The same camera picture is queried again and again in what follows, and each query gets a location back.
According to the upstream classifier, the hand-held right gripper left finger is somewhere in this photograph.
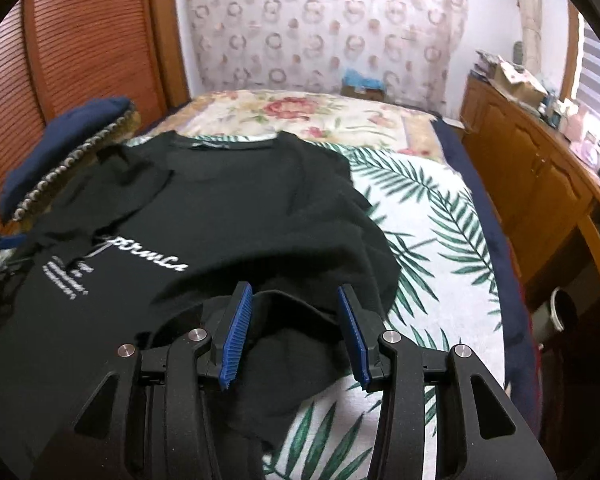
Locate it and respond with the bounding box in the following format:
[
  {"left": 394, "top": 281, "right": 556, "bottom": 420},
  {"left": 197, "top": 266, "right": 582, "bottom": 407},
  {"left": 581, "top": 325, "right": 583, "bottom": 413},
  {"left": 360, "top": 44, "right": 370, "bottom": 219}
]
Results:
[{"left": 27, "top": 281, "right": 261, "bottom": 480}]

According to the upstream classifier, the leaf print blanket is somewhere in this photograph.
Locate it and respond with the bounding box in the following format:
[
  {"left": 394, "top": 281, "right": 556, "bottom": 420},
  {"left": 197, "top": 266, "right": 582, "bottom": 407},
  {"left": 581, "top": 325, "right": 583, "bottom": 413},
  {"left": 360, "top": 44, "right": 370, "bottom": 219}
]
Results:
[{"left": 130, "top": 132, "right": 507, "bottom": 480}]

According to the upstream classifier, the long wooden cabinet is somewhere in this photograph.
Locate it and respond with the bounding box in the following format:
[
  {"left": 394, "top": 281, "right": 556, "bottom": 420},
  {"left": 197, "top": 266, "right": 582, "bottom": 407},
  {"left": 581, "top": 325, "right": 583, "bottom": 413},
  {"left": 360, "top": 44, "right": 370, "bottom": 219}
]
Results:
[{"left": 459, "top": 74, "right": 600, "bottom": 302}]

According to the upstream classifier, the wooden louvred wardrobe door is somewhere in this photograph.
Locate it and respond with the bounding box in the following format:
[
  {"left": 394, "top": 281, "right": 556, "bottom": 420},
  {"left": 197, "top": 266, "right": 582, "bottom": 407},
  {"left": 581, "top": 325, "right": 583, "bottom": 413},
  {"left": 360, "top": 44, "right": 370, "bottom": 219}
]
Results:
[{"left": 0, "top": 0, "right": 192, "bottom": 242}]

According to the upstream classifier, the floral blanket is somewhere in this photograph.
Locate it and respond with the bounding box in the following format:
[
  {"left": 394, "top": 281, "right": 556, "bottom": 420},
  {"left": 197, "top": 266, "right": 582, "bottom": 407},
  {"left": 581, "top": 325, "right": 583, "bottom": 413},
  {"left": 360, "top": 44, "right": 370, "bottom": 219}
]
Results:
[{"left": 140, "top": 90, "right": 452, "bottom": 164}]

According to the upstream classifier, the navy cushion with braided trim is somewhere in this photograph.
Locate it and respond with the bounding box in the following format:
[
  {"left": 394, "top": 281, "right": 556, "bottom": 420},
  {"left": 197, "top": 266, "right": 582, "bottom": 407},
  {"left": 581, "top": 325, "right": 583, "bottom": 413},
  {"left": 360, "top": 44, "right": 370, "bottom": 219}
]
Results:
[{"left": 0, "top": 96, "right": 142, "bottom": 224}]

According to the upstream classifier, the pink item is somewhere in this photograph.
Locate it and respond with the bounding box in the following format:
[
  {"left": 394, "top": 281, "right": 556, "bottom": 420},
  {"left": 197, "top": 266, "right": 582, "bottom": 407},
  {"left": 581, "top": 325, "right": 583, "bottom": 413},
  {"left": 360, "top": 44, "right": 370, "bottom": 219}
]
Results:
[{"left": 564, "top": 111, "right": 590, "bottom": 142}]

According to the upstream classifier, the black printed t-shirt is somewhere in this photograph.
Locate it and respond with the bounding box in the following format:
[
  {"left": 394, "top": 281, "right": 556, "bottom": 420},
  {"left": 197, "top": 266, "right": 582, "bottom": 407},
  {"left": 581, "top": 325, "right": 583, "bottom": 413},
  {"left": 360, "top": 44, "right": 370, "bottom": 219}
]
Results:
[{"left": 0, "top": 130, "right": 402, "bottom": 467}]

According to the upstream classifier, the open cardboard box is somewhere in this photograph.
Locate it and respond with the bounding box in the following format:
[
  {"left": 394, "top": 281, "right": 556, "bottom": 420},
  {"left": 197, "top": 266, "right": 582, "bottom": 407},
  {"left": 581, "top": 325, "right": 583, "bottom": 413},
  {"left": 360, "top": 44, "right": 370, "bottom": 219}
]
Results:
[{"left": 489, "top": 56, "right": 549, "bottom": 107}]

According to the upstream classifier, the blue tissue box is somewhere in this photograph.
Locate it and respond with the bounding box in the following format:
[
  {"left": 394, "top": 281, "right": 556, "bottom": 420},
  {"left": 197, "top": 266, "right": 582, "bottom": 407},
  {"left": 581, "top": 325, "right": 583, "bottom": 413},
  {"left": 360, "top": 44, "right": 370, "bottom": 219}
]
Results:
[{"left": 340, "top": 67, "right": 389, "bottom": 102}]

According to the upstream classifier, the navy bed sheet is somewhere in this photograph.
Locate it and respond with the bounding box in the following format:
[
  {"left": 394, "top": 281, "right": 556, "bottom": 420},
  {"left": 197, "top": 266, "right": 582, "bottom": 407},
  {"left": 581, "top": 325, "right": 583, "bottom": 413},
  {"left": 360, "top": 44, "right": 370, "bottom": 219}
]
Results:
[{"left": 429, "top": 118, "right": 532, "bottom": 407}]

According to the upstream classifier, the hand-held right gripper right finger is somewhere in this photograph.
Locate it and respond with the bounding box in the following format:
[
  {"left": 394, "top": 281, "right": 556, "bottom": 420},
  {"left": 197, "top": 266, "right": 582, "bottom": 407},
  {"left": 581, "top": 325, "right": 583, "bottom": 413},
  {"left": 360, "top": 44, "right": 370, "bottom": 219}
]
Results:
[{"left": 336, "top": 283, "right": 562, "bottom": 480}]

